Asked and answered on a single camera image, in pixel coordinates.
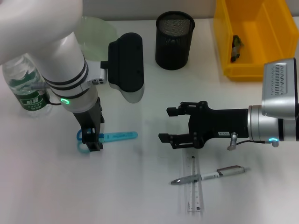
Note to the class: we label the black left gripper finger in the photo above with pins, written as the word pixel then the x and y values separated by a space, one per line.
pixel 94 147
pixel 88 135

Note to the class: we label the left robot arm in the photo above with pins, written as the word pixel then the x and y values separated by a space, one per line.
pixel 51 46

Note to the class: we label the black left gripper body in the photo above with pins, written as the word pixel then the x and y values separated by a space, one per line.
pixel 91 116

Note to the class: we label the blue scissors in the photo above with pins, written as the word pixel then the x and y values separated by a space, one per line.
pixel 121 135

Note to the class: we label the transparent ruler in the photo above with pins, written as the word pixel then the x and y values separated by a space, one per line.
pixel 195 196

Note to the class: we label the green glass fruit plate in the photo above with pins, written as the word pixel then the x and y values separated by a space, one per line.
pixel 98 35

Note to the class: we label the clear bottle green label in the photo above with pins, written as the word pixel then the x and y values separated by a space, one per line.
pixel 23 79

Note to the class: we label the green plastic wrapper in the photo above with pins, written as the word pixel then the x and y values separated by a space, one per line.
pixel 236 46

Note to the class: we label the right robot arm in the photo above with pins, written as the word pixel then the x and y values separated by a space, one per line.
pixel 264 123

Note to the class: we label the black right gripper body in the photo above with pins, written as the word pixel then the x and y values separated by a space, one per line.
pixel 222 123

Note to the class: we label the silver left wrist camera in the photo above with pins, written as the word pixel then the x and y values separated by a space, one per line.
pixel 128 60

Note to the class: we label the silver white pen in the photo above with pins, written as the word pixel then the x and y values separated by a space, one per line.
pixel 210 176

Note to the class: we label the yellow plastic bin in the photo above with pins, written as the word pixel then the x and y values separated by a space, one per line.
pixel 268 35

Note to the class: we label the black mesh cup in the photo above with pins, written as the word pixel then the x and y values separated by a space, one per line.
pixel 174 51

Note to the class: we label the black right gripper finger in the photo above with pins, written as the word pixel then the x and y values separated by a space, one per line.
pixel 174 111
pixel 177 140

